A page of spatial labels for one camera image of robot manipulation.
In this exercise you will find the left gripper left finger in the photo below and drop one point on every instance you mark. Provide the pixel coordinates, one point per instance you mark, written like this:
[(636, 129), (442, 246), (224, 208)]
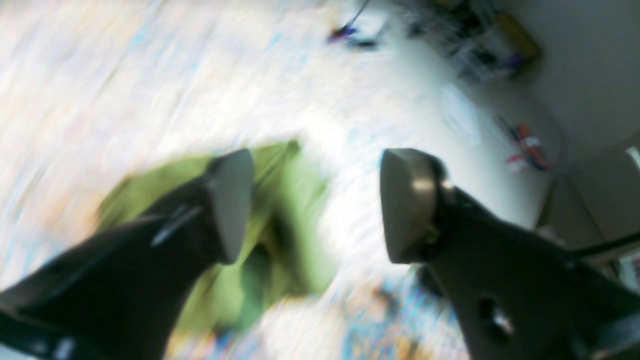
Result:
[(119, 294)]

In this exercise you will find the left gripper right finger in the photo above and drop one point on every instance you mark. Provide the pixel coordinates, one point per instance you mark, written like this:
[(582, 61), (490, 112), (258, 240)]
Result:
[(516, 295)]

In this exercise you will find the olive green t-shirt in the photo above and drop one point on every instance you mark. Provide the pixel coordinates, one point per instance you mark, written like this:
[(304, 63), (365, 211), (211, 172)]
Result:
[(282, 254)]

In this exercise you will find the red clamp lower right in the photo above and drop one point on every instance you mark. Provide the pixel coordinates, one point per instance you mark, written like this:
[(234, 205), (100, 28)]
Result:
[(527, 148)]

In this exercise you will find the patterned tablecloth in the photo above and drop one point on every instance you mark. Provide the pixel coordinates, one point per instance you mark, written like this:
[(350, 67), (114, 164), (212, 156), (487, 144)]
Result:
[(94, 91)]

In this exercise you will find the blue clamp lower left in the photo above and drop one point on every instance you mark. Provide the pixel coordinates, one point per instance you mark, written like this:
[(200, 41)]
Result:
[(362, 31)]

